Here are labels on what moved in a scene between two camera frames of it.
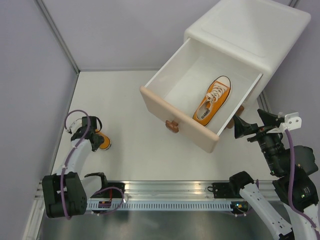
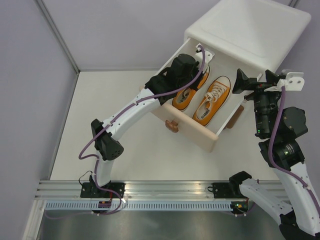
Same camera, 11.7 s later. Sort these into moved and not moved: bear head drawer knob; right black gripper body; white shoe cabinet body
Moved: right black gripper body
Not moved: white shoe cabinet body; bear head drawer knob
